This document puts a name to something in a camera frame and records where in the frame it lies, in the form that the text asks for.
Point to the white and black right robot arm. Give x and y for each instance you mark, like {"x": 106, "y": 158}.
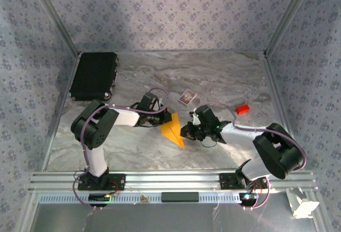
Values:
{"x": 237, "y": 136}

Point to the black ribbed hard case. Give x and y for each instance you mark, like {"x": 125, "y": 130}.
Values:
{"x": 93, "y": 76}

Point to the wide aluminium rail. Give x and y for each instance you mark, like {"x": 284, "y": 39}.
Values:
{"x": 173, "y": 181}

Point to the small tan scrap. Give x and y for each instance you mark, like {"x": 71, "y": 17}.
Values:
{"x": 144, "y": 199}

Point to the small red block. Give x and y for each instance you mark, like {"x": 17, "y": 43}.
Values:
{"x": 243, "y": 109}

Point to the white plastic bracket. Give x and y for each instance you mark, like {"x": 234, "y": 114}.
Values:
{"x": 303, "y": 208}

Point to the aluminium frame bar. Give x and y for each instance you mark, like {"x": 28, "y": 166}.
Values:
{"x": 282, "y": 109}
{"x": 61, "y": 109}

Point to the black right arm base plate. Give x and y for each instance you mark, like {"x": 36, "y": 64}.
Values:
{"x": 229, "y": 181}

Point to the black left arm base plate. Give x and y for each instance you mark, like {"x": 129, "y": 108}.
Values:
{"x": 117, "y": 182}

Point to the small purple card box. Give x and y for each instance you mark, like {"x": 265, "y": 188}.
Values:
{"x": 187, "y": 97}

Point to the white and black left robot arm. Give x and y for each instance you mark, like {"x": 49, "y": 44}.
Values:
{"x": 128, "y": 117}

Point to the yellow paper sheet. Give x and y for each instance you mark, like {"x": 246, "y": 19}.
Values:
{"x": 171, "y": 132}

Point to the black rectangular bar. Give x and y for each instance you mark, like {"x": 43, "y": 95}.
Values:
{"x": 179, "y": 197}

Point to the aluminium frame post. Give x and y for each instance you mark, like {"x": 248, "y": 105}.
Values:
{"x": 54, "y": 16}
{"x": 289, "y": 16}

